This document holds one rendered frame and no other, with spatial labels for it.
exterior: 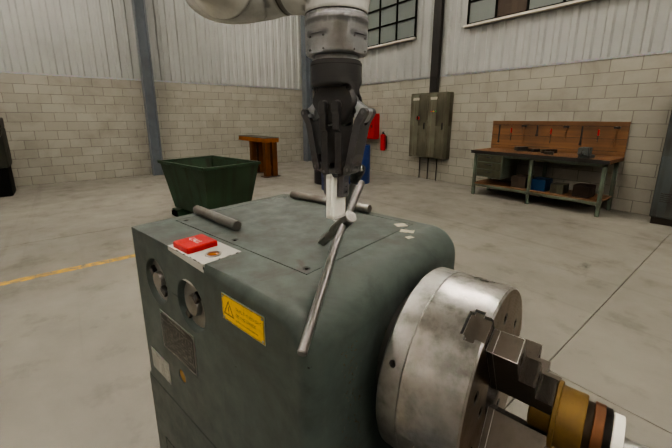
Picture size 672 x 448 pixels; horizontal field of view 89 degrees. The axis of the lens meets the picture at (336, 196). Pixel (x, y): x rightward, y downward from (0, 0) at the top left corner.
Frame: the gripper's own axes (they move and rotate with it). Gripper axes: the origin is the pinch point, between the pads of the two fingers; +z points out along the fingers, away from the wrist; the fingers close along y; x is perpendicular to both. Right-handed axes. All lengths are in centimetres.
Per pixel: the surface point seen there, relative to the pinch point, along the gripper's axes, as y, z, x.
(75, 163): -965, 92, 185
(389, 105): -466, -49, 781
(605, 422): 37.2, 26.3, 9.9
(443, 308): 16.8, 15.4, 4.8
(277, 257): -10.4, 12.1, -3.6
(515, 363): 27.2, 18.7, 3.5
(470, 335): 21.4, 17.1, 3.3
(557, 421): 32.3, 27.7, 7.9
